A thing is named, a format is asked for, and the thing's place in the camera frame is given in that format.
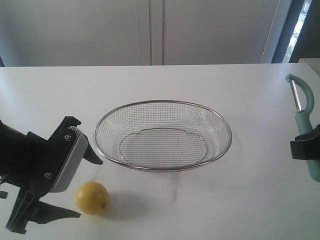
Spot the oval wire mesh basket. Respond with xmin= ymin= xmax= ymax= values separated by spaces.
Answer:
xmin=93 ymin=100 xmax=233 ymax=173

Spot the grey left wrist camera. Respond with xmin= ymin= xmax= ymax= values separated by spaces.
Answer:
xmin=50 ymin=126 xmax=89 ymax=193

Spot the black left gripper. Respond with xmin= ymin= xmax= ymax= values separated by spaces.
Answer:
xmin=0 ymin=116 xmax=103 ymax=234

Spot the teal handled peeler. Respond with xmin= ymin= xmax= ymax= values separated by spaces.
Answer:
xmin=285 ymin=74 xmax=320 ymax=182

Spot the yellow lemon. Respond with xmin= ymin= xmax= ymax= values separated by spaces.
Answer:
xmin=75 ymin=181 xmax=110 ymax=215

